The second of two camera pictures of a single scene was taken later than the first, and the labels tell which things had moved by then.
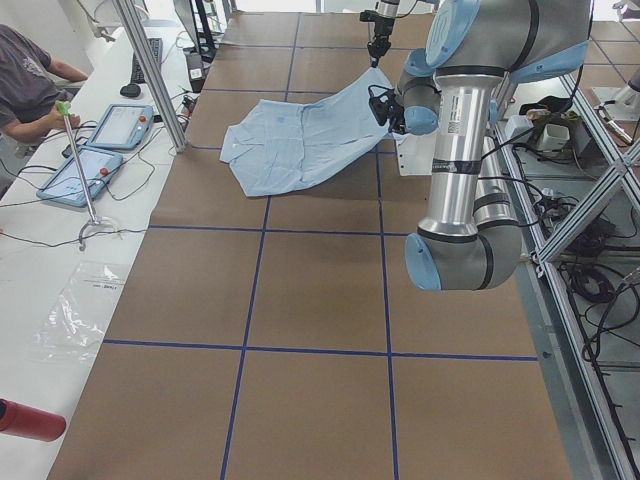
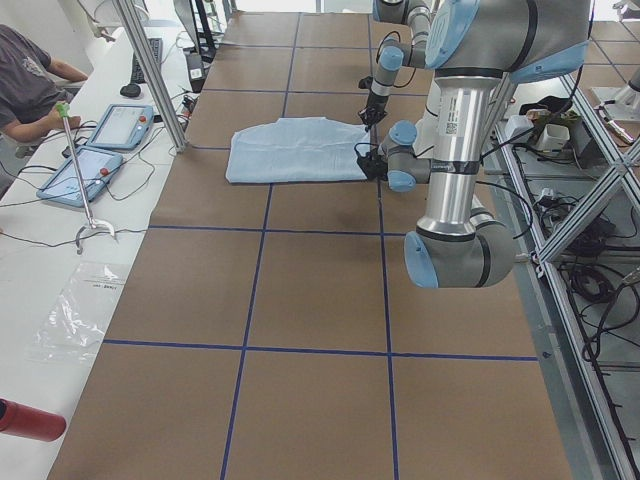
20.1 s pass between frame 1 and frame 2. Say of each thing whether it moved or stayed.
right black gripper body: moved
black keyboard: stayed
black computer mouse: stayed
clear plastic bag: stayed
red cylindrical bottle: stayed
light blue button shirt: moved
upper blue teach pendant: stayed
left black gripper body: moved
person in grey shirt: stayed
